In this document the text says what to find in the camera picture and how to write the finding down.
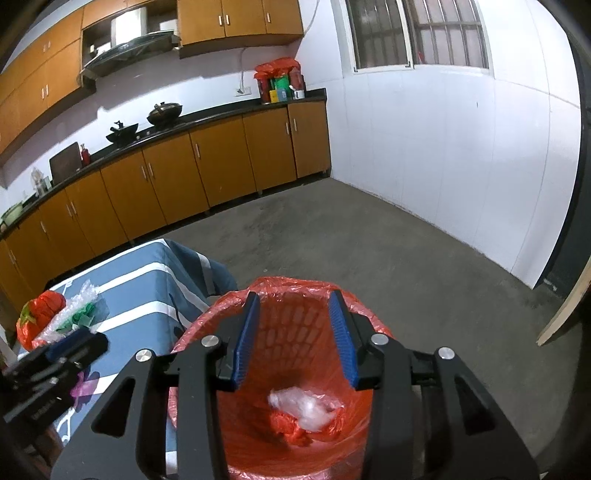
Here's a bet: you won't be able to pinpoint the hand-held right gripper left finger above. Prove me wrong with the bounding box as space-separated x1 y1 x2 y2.
50 291 262 480

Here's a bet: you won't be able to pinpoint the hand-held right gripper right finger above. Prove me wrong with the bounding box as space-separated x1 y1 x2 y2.
327 288 540 480

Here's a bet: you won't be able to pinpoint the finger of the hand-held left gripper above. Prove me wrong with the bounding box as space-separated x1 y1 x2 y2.
48 332 110 384
44 327 92 365

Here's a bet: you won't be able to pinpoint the green plastic bag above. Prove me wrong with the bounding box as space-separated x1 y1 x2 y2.
55 300 109 333

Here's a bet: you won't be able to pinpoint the clear bubble wrap sheet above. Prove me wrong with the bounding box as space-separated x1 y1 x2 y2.
32 279 100 347

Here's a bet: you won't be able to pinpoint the red-lined waste basket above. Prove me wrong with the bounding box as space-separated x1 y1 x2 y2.
167 276 395 480

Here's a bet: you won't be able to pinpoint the pink plastic scrap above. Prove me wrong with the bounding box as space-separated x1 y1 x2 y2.
69 371 100 407

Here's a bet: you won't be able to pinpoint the orange plastic bag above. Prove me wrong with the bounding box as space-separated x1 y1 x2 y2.
16 291 68 352

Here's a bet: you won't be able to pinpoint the crumpled clear plastic wrap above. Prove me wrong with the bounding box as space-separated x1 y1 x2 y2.
268 387 345 432

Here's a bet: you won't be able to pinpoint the blue striped tablecloth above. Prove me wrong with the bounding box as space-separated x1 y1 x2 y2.
16 237 237 480

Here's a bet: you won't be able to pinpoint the green enamel basin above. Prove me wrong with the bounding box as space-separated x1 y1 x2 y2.
0 202 24 227

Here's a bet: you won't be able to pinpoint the brown cutting board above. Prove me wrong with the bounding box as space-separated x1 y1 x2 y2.
49 142 83 185

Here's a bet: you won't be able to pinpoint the orange base cabinets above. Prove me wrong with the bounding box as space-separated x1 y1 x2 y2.
0 100 332 301

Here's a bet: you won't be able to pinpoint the black wok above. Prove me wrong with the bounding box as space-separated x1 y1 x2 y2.
105 121 140 145

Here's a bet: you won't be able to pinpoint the wooden plank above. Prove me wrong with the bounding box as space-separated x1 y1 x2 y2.
536 277 591 347

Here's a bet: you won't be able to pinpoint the black kitchen countertop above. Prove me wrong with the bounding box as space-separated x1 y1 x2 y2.
0 89 328 236

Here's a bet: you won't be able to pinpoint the black pot with lid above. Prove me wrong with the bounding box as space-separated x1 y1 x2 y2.
146 102 184 126

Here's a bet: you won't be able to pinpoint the red plastic bag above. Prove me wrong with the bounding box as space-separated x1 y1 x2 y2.
254 57 302 81

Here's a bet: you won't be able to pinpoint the range hood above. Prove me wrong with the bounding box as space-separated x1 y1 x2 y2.
81 9 182 81

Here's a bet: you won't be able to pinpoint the barred window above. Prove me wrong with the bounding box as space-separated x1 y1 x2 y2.
344 0 490 73

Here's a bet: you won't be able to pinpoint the dark door frame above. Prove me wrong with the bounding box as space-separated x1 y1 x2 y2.
533 28 591 296

